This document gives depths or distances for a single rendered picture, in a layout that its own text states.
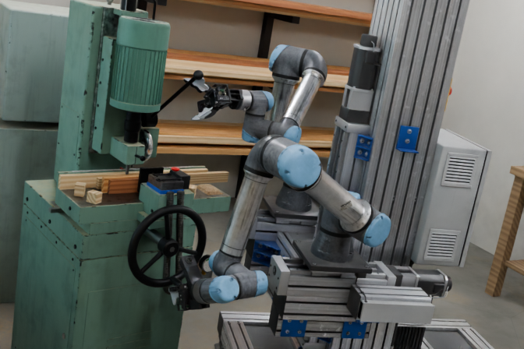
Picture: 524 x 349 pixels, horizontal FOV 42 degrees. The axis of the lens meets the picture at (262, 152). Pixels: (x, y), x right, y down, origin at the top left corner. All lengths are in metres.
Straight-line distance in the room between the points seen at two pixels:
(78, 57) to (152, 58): 0.37
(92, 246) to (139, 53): 0.66
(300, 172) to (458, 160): 0.83
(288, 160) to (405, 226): 0.85
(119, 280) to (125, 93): 0.65
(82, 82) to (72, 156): 0.29
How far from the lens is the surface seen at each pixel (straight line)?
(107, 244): 2.40
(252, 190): 2.08
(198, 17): 5.04
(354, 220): 2.19
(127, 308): 2.55
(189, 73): 4.46
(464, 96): 5.72
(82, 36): 2.61
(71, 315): 2.50
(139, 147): 2.46
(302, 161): 1.94
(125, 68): 2.37
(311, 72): 2.71
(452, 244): 2.72
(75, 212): 2.34
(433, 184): 2.60
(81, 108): 2.60
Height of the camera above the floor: 1.69
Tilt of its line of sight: 14 degrees down
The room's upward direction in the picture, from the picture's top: 9 degrees clockwise
